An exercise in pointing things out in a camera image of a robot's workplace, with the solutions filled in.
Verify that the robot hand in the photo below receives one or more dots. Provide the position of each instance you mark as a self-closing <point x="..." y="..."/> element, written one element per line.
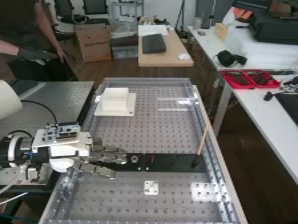
<point x="67" y="146"/>

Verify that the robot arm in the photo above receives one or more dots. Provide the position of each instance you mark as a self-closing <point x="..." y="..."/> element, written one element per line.
<point x="9" y="100"/>

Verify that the small silver nut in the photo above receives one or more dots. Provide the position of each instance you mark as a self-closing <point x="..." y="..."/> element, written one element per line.
<point x="132" y="159"/>

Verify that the small white box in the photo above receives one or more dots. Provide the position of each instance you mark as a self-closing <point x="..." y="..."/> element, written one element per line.
<point x="116" y="100"/>

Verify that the small square metal plate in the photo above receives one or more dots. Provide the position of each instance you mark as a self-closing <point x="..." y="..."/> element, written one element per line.
<point x="151" y="187"/>

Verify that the black plate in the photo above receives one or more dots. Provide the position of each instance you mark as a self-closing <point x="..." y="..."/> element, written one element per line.
<point x="174" y="163"/>

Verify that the thin stick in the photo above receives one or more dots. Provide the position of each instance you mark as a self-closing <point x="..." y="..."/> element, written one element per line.
<point x="205" y="133"/>

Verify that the cardboard box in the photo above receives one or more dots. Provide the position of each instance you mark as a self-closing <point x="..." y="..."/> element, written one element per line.
<point x="94" y="43"/>

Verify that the clear box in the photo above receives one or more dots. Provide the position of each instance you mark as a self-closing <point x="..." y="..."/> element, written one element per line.
<point x="208" y="140"/>

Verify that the wooden desk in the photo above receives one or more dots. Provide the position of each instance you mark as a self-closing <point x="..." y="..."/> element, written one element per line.
<point x="171" y="58"/>

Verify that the person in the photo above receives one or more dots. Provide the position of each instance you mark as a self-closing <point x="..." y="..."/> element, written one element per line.
<point x="27" y="30"/>

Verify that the black keyboard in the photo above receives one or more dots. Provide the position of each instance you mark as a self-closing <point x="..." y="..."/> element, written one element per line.
<point x="154" y="43"/>

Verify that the white mouse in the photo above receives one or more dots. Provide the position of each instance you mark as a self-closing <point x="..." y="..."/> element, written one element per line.
<point x="184" y="56"/>

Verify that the black chair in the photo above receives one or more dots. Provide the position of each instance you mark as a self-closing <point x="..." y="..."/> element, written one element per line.
<point x="64" y="10"/>

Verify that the red tray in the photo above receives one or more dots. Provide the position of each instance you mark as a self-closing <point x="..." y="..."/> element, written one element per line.
<point x="239" y="79"/>
<point x="264" y="78"/>

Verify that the white desk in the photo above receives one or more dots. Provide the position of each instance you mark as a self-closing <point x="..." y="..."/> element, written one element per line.
<point x="267" y="126"/>
<point x="267" y="55"/>

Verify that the black case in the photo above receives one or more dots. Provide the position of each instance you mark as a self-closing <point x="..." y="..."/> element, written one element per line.
<point x="275" y="28"/>

